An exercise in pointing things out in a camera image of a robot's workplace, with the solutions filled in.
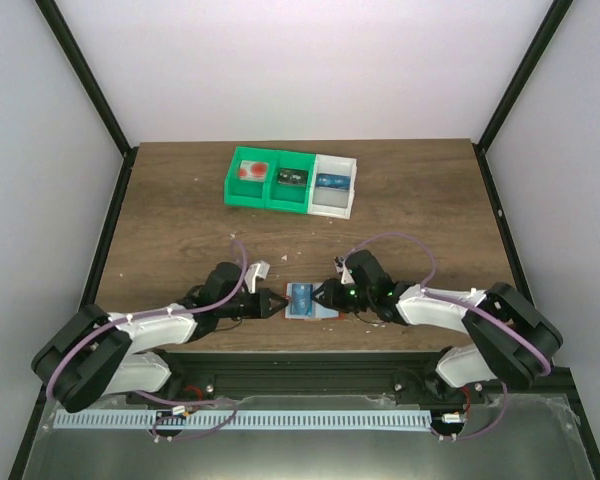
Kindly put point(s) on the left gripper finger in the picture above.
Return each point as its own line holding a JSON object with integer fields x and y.
{"x": 270, "y": 297}
{"x": 270, "y": 309}

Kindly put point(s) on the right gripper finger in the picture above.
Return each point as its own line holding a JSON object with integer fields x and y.
{"x": 325, "y": 300}
{"x": 325, "y": 290}

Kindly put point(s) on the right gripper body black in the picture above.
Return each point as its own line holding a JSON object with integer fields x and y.
{"x": 352, "y": 302}

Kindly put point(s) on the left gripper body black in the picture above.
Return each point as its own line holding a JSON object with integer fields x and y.
{"x": 253, "y": 311}

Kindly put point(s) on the blue credit card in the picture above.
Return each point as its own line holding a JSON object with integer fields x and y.
{"x": 300, "y": 300}
{"x": 333, "y": 181}

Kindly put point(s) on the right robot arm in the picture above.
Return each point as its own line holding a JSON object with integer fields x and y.
{"x": 511, "y": 341}

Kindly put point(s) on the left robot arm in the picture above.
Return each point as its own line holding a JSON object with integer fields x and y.
{"x": 99, "y": 353}

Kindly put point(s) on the black card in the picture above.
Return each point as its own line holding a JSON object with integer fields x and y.
{"x": 292, "y": 177}

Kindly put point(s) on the red white card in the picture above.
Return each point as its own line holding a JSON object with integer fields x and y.
{"x": 255, "y": 171}

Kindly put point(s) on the white bin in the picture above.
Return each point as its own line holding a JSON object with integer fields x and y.
{"x": 331, "y": 202}

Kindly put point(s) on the green double bin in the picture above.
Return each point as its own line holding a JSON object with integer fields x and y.
{"x": 269, "y": 194}

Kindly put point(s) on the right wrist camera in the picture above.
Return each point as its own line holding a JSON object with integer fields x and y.
{"x": 343, "y": 271}

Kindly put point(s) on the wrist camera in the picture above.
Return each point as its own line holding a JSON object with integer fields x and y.
{"x": 343, "y": 271}
{"x": 256, "y": 271}

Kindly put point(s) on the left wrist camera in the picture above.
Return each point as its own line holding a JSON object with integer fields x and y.
{"x": 256, "y": 271}

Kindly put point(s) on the black aluminium frame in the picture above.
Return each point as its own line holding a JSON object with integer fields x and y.
{"x": 297, "y": 374}

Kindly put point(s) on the light blue slotted cable duct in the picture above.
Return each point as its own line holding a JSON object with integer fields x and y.
{"x": 377, "y": 420}

